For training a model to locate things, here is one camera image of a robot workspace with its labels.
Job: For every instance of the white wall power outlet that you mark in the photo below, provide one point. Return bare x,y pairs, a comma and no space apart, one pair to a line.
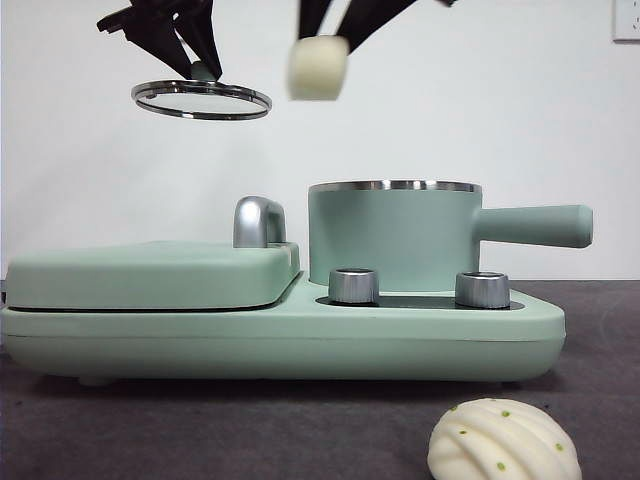
627,20

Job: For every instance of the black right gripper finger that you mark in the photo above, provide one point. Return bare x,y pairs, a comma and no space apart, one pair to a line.
315,17
372,22

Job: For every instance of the shell-shaped bun with green dots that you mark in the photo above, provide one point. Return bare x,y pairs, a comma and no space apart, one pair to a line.
500,445

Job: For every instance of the glass pot lid green knob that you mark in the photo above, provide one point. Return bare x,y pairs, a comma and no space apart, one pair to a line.
200,89

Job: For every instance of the black glossy control panel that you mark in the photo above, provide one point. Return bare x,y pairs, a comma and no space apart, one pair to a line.
415,301

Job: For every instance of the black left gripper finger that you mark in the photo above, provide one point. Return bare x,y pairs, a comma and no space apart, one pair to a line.
205,35
162,42

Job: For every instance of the mint green breakfast machine base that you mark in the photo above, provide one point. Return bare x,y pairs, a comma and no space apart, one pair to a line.
250,345

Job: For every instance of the silver round control knob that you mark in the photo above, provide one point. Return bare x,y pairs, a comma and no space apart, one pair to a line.
352,287
482,290

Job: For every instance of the white rectangular steamed bun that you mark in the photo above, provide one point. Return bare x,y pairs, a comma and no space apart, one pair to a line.
317,67

